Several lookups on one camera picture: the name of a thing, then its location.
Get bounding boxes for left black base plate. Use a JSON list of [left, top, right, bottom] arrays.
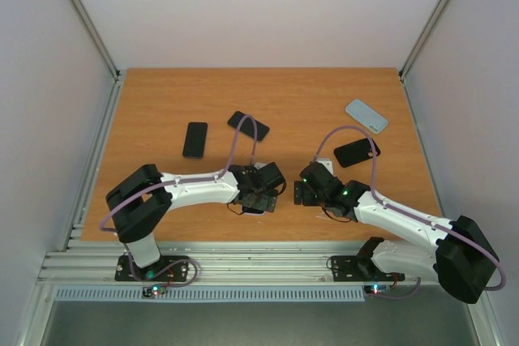
[[114, 255, 192, 283]]

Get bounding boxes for grey slotted cable duct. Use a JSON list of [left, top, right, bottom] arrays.
[[54, 285, 365, 304]]

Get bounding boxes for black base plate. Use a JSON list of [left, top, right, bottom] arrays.
[[114, 255, 192, 283], [326, 255, 405, 282]]

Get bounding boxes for black phone far left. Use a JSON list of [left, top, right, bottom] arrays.
[[182, 122, 208, 159]]

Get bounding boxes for black phone under stack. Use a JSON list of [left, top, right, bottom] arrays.
[[227, 111, 270, 142]]

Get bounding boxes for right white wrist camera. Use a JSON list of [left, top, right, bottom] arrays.
[[315, 157, 334, 175]]

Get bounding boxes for black phone case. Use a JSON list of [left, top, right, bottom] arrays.
[[333, 138, 374, 168]]

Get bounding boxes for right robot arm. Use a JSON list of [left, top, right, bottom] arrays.
[[300, 161, 500, 304]]

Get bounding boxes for black phone pink edge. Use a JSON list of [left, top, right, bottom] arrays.
[[242, 207, 265, 216]]

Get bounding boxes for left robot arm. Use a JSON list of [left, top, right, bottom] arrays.
[[105, 162, 286, 280]]

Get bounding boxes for aluminium corner post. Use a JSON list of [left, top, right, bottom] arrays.
[[70, 0, 121, 81], [398, 0, 452, 83]]

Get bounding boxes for right aluminium corner post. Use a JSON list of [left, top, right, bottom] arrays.
[[398, 0, 452, 83]]

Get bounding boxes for aluminium front frame rails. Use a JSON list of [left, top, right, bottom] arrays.
[[36, 240, 483, 286]]

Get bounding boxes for light blue phone case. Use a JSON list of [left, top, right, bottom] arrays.
[[345, 99, 388, 134]]

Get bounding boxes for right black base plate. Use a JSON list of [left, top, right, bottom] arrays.
[[326, 255, 405, 282]]

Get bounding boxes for left aluminium corner post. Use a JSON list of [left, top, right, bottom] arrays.
[[70, 0, 121, 81]]

